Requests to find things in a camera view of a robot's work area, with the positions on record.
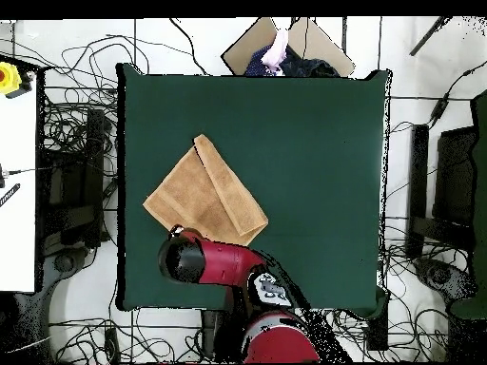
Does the tan terry towel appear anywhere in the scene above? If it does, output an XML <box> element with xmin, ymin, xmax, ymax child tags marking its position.
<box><xmin>142</xmin><ymin>133</ymin><xmax>270</xmax><ymax>247</ymax></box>

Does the dark blue laundry pile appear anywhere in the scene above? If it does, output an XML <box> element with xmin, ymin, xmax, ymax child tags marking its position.
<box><xmin>243</xmin><ymin>44</ymin><xmax>341</xmax><ymax>78</ymax></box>

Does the black flat box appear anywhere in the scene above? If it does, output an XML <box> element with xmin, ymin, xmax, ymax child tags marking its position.
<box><xmin>432</xmin><ymin>125</ymin><xmax>477</xmax><ymax>250</ymax></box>

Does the black equipment stand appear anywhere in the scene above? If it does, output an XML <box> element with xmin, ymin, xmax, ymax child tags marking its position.
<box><xmin>37</xmin><ymin>107</ymin><xmax>109</xmax><ymax>250</ymax></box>

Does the grey caster wheel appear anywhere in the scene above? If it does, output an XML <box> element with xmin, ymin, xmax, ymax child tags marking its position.
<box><xmin>51</xmin><ymin>251</ymin><xmax>79</xmax><ymax>274</ymax></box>
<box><xmin>416</xmin><ymin>258</ymin><xmax>475</xmax><ymax>303</ymax></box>

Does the dark green table cloth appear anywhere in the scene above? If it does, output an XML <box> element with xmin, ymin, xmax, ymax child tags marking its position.
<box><xmin>115</xmin><ymin>62</ymin><xmax>393</xmax><ymax>314</ymax></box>

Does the white desk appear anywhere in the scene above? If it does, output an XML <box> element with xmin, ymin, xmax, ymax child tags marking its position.
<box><xmin>0</xmin><ymin>71</ymin><xmax>38</xmax><ymax>293</ymax></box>

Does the brown cardboard box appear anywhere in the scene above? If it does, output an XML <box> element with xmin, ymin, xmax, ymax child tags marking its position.
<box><xmin>221</xmin><ymin>16</ymin><xmax>357</xmax><ymax>78</ymax></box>

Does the pale pink cloth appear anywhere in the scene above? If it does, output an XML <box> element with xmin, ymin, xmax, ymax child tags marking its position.
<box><xmin>261</xmin><ymin>28</ymin><xmax>289</xmax><ymax>75</ymax></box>

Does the black block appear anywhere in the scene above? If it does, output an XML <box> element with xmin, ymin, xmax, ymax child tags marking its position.
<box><xmin>366</xmin><ymin>314</ymin><xmax>390</xmax><ymax>352</ymax></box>

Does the yellow emergency stop button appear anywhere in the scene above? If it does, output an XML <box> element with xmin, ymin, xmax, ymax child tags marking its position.
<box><xmin>0</xmin><ymin>61</ymin><xmax>33</xmax><ymax>100</ymax></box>

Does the black upright bar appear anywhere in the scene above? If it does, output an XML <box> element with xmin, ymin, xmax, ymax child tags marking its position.
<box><xmin>405</xmin><ymin>124</ymin><xmax>430</xmax><ymax>259</ymax></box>

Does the black thin rod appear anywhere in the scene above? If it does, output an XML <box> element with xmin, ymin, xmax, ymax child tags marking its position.
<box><xmin>409</xmin><ymin>15</ymin><xmax>450</xmax><ymax>57</ymax></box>

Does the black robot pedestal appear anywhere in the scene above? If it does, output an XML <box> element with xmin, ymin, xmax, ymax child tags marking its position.
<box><xmin>201</xmin><ymin>309</ymin><xmax>233</xmax><ymax>360</ymax></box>

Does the black ribbed strap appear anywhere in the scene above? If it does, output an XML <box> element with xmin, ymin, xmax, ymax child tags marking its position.
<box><xmin>0</xmin><ymin>182</ymin><xmax>21</xmax><ymax>208</ymax></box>

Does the black loose cable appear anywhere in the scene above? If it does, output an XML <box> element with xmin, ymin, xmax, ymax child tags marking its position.
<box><xmin>168</xmin><ymin>17</ymin><xmax>208</xmax><ymax>76</ymax></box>

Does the black cable with adapter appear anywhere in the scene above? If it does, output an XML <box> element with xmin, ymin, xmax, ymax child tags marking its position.
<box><xmin>427</xmin><ymin>60</ymin><xmax>487</xmax><ymax>128</ymax></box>

